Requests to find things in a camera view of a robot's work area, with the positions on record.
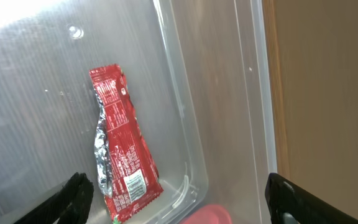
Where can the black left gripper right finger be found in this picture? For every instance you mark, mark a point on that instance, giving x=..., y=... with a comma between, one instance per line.
x=289, y=203

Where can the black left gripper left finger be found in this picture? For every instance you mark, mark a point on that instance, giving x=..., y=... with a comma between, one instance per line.
x=70, y=205

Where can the red ketchup sachet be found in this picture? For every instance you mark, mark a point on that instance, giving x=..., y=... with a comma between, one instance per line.
x=127, y=175

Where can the red plastic tray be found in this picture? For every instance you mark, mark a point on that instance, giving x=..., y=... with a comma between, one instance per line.
x=209, y=214

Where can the clear plastic storage box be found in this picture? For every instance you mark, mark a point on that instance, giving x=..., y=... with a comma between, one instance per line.
x=196, y=73

